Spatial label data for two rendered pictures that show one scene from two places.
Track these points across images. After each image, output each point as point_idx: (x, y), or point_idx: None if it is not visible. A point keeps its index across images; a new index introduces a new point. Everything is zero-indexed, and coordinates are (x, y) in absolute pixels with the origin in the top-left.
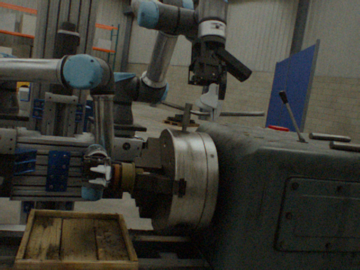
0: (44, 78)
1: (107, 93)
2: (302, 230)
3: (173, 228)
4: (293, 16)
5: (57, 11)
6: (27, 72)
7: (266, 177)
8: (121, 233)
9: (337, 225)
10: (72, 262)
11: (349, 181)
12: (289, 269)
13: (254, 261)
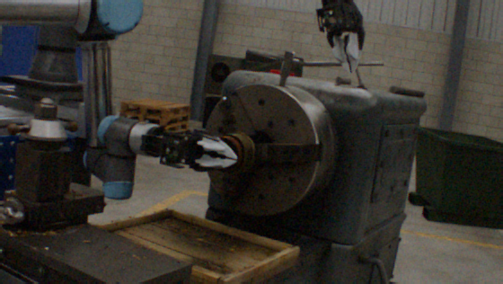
0: (55, 19)
1: (112, 38)
2: (384, 177)
3: (301, 201)
4: None
5: None
6: (30, 10)
7: (379, 128)
8: (207, 229)
9: (397, 167)
10: (262, 264)
11: (402, 123)
12: (373, 218)
13: (366, 217)
